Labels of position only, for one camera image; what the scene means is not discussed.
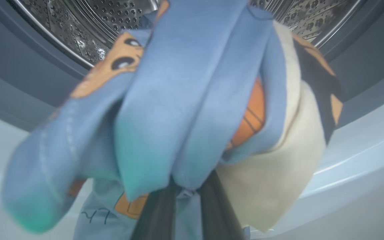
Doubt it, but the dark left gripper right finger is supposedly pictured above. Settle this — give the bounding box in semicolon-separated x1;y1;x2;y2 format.
199;172;246;240

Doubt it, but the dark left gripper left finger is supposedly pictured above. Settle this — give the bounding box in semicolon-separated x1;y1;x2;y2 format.
130;187;179;240

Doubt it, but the blue cartoon print garment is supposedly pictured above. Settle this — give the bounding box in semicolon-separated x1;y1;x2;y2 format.
0;0;344;240

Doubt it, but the white front-load washing machine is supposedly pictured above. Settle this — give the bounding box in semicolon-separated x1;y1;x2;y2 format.
0;90;384;240

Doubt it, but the stainless steel washing machine drum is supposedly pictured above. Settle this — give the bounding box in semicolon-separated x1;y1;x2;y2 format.
7;0;366;69

